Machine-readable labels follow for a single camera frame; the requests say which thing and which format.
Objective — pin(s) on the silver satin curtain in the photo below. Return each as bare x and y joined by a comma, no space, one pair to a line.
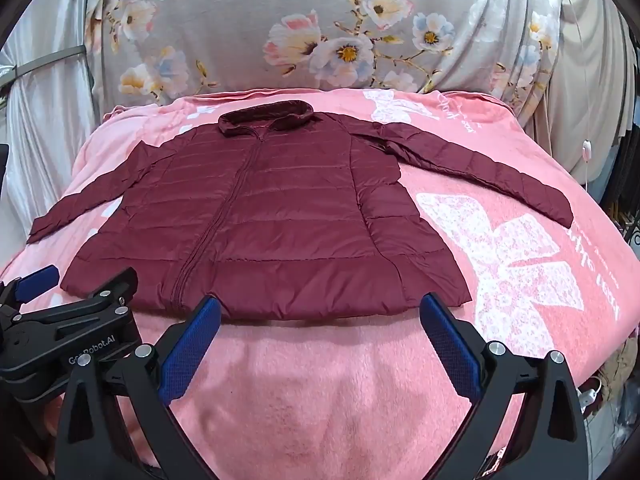
45,125

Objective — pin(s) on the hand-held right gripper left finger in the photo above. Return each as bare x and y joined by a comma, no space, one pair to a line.
192,345

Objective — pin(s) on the maroon puffer jacket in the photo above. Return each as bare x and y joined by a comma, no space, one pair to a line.
280,220

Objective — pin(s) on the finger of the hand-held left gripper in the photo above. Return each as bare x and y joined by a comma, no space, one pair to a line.
37,277
112,287

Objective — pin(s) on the grey floral blanket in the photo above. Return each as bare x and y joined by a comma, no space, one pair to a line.
250,0

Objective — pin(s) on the beige curtain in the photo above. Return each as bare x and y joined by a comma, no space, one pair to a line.
575,85

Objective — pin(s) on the pink printed blanket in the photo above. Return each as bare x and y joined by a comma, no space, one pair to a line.
310,400

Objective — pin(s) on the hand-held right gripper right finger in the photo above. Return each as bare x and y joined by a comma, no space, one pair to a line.
450,345

